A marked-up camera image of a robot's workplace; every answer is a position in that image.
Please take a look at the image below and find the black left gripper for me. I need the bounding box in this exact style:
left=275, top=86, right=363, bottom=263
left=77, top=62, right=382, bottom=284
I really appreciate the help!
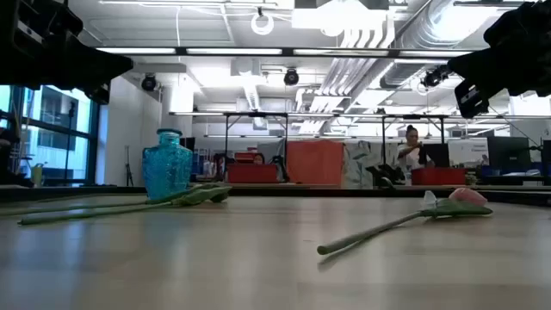
left=0, top=0, right=134, bottom=105

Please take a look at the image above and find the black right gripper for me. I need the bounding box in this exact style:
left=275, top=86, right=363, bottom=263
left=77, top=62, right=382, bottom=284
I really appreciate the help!
left=447, top=0, right=551, bottom=120

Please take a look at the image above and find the blue glass vase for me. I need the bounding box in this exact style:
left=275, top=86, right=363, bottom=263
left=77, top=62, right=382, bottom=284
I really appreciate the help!
left=141, top=127, right=194, bottom=202

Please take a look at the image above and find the black light stand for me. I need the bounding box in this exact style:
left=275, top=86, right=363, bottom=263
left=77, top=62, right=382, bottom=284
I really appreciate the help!
left=64, top=101, right=77, bottom=184

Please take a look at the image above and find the white board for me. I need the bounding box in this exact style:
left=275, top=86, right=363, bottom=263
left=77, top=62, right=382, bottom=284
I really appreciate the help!
left=448, top=138, right=490, bottom=167

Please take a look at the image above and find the black computer monitor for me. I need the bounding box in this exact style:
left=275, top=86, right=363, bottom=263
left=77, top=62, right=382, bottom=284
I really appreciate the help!
left=487, top=136, right=531, bottom=171
left=419, top=143, right=450, bottom=169

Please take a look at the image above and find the black tripod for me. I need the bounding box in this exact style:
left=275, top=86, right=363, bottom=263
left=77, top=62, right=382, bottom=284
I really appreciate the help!
left=123, top=145, right=134, bottom=187

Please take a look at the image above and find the pink artificial tulip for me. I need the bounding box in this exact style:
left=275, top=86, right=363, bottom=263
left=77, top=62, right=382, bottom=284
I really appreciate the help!
left=317, top=187, right=494, bottom=256

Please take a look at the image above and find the grey cover cloth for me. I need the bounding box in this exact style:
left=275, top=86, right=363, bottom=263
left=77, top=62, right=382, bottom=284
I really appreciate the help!
left=343, top=140, right=375, bottom=189

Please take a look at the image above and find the orange partition panel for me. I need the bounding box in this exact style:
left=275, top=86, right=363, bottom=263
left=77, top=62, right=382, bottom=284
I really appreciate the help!
left=286, top=139, right=345, bottom=187

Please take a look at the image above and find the dark window frame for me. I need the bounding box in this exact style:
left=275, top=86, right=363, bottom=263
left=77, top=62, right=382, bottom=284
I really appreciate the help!
left=0, top=84, right=101, bottom=187

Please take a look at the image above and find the silver ventilation duct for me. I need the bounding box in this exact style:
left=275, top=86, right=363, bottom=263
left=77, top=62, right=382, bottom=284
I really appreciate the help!
left=381, top=0, right=487, bottom=90

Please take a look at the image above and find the white cable ring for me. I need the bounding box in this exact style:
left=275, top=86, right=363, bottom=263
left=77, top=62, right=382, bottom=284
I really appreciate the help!
left=251, top=12, right=276, bottom=36

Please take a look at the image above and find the black overhead frame bar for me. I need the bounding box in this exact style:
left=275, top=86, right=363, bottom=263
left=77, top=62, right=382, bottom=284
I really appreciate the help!
left=93, top=46, right=474, bottom=59

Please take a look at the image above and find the black table frame rail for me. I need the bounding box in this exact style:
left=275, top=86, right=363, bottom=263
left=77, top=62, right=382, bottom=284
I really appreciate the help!
left=0, top=184, right=551, bottom=207

